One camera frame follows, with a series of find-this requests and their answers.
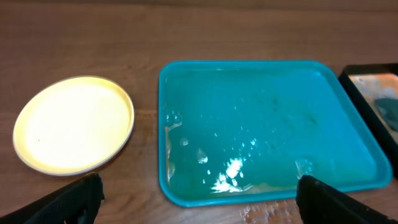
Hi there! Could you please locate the black baking tray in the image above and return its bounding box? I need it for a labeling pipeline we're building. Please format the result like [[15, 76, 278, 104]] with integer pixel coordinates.
[[338, 63, 397, 177]]

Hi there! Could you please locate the teal plastic tray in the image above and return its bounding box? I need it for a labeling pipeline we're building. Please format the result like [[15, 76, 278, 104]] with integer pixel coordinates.
[[158, 60, 393, 207]]

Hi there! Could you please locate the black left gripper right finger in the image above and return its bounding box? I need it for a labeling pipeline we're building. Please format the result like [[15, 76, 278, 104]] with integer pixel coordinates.
[[296, 175, 397, 224]]

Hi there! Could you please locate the yellow plate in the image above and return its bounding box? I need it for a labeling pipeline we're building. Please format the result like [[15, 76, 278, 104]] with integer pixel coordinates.
[[12, 76, 134, 176]]

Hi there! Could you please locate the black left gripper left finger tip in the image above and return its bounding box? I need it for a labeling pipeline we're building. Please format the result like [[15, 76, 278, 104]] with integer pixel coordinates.
[[1, 172, 104, 224]]

